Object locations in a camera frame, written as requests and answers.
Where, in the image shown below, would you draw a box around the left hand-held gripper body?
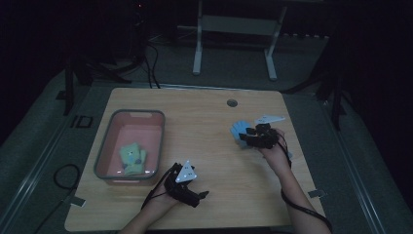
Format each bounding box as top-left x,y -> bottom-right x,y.
164,159 -> 203,209

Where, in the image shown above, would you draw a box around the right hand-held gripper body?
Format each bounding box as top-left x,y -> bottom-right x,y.
246,114 -> 286,150

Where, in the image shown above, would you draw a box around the plain blue glove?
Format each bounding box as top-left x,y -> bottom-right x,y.
230,120 -> 257,149

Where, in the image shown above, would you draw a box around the green glove with face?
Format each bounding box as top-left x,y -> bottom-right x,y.
119,141 -> 147,168

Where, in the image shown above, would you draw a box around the pink basin with grey rim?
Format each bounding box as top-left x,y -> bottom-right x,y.
94,109 -> 166,187

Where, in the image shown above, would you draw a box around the person's right hand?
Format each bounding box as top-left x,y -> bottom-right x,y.
258,128 -> 292,174

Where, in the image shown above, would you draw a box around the person's left hand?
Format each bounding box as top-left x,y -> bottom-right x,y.
149,188 -> 180,214

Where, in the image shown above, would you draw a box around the black tripod stand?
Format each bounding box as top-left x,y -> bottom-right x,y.
56,48 -> 145,117

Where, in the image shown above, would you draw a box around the left hand-held gripper cable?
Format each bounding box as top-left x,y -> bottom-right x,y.
140,164 -> 178,211

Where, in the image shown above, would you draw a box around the hand-held gripper cable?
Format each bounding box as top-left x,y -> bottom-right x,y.
276,131 -> 333,233
140,164 -> 178,211

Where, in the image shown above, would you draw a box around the right hand-held gripper cable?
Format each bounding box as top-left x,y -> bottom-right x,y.
276,131 -> 333,233

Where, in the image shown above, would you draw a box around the white metal stand frame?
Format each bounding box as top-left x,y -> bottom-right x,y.
177,0 -> 289,82

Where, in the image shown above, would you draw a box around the black hanging cables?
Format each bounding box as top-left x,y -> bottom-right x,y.
142,19 -> 162,90

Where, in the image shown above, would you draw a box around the black looped floor cable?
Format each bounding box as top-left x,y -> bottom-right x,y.
32,164 -> 82,234

